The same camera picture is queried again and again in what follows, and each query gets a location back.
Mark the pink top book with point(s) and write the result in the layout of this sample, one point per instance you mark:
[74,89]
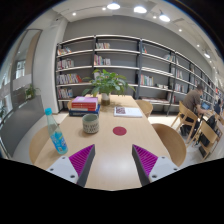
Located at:
[85,102]

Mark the small plant by window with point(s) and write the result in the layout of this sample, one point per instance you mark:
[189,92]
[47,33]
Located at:
[30,92]

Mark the grey wall bookshelf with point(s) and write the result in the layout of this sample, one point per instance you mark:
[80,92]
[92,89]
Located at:
[153,71]

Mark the far right wooden chair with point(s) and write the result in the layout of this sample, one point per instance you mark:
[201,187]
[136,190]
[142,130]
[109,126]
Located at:
[145,106]

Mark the green potted plant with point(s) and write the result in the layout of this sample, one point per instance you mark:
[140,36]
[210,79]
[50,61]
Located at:
[104,83]

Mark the wooden chair with bag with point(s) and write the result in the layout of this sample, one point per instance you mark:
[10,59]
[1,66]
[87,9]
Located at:
[208,139]

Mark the open white magazine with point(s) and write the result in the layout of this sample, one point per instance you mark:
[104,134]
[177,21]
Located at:
[127,112]

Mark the near right wooden chair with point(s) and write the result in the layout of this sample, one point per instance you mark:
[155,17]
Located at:
[173,142]

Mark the red middle book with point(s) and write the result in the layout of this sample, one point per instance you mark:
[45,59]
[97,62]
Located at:
[83,109]

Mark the near left wooden chair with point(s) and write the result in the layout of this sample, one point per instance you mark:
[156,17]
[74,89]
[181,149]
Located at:
[37,143]

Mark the dark blue bottom book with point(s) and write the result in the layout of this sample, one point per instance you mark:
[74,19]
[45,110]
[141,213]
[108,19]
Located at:
[82,113]

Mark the clear blue-capped water bottle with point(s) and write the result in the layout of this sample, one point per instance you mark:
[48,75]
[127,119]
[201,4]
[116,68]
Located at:
[55,133]

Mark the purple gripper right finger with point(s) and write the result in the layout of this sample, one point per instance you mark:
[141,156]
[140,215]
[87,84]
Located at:
[150,167]

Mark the seated man in brown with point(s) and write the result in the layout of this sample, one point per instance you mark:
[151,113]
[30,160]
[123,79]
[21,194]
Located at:
[191,101]

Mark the patterned ceramic cup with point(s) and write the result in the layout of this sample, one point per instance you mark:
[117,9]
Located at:
[90,123]

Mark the blue laptop screen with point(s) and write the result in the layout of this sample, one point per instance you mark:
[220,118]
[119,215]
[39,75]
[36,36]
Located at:
[205,106]

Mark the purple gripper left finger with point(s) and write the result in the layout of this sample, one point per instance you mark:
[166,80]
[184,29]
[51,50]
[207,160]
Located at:
[76,167]

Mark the round red coaster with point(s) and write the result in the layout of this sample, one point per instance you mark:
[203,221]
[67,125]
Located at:
[120,131]

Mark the wooden chair behind man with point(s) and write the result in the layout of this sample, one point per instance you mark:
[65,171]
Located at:
[184,117]

